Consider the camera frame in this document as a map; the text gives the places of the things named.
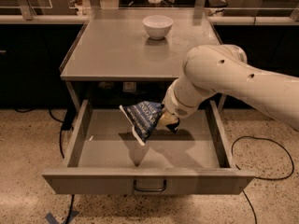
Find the white ceramic bowl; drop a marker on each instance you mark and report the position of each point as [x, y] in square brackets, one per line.
[157, 26]

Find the grey metal counter table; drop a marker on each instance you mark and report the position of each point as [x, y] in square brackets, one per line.
[115, 47]

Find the metal drawer handle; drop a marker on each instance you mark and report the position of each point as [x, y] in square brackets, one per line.
[142, 186]

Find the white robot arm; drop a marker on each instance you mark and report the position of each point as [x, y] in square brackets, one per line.
[211, 69]

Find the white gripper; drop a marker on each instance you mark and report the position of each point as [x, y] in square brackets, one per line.
[173, 108]

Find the blue tape cross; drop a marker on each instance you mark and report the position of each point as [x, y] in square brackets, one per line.
[67, 218]

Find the dark cabinet left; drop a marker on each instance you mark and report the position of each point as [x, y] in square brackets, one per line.
[30, 58]

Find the grey open drawer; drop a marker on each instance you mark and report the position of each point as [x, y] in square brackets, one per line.
[194, 160]

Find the blue chip bag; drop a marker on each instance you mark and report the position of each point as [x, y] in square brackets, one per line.
[144, 118]

